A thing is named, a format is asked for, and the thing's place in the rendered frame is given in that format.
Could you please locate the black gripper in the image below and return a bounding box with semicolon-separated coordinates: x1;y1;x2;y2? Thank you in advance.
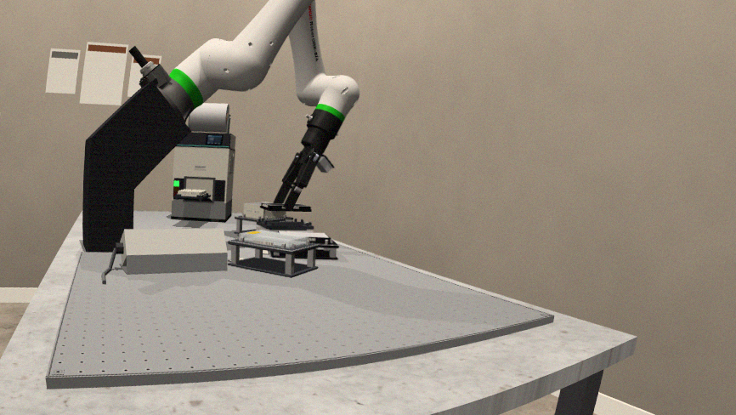
273;127;331;211

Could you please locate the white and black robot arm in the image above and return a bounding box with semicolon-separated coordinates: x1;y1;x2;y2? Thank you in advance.
129;0;360;139

